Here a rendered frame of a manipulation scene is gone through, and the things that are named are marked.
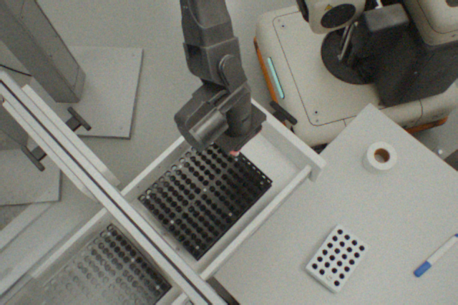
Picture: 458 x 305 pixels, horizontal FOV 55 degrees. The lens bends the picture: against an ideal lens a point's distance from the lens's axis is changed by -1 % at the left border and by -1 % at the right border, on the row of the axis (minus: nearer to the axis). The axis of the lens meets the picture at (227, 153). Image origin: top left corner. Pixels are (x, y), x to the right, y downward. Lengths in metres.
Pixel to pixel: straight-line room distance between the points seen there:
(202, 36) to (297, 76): 1.13
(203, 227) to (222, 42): 0.40
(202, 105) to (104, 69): 1.50
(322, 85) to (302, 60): 0.13
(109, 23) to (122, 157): 0.71
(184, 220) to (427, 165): 0.60
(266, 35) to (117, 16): 0.83
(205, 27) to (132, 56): 1.52
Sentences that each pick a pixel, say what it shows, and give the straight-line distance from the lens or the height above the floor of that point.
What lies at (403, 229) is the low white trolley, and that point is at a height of 0.76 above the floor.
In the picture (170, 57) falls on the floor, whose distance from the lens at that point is 2.14.
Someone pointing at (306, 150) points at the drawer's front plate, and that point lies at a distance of 0.92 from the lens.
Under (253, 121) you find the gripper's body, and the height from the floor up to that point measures 1.06.
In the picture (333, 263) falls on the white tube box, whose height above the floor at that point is 0.80.
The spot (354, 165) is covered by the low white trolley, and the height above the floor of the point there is 0.76.
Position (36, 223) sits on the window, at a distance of 0.17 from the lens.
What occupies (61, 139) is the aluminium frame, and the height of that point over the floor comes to 0.99.
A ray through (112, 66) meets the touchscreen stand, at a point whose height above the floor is 0.04.
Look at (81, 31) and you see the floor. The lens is 2.34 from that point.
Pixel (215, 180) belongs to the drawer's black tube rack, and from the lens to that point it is 0.92.
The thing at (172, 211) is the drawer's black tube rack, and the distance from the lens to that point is 0.91.
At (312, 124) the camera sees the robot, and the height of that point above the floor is 0.28.
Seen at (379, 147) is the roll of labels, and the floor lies 0.80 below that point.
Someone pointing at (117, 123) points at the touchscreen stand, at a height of 0.03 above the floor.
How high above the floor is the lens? 1.78
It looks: 70 degrees down
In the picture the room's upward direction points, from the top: 6 degrees counter-clockwise
